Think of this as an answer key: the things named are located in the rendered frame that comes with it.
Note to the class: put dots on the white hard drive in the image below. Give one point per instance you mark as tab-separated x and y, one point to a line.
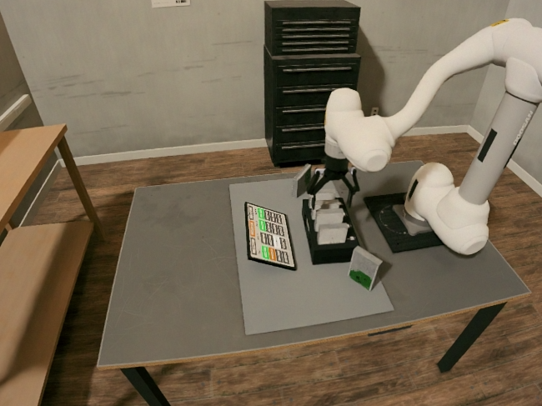
301	180

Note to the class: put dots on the grey flat mat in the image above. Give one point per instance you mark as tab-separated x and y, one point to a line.
276	298

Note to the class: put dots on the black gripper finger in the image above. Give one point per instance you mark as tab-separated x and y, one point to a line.
315	185
352	190

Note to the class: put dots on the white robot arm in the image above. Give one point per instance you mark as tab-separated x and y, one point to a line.
457	215

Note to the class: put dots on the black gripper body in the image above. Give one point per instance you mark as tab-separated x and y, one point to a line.
336	164

